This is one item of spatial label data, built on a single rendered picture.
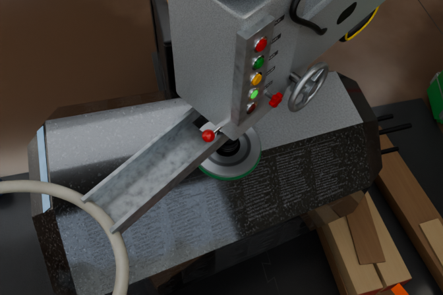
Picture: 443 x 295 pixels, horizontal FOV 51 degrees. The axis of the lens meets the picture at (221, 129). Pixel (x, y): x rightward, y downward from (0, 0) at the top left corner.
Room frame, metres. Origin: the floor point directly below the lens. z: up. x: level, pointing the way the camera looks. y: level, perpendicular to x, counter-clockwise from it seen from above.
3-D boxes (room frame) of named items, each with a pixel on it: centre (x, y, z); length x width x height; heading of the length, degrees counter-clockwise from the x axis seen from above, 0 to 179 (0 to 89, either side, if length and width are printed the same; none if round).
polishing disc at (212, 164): (0.75, -0.02, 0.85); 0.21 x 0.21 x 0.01
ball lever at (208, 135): (0.61, 0.02, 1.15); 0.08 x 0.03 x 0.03; 137
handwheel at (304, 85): (0.76, -0.19, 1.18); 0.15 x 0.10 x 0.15; 137
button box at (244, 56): (0.62, -0.06, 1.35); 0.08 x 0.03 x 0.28; 137
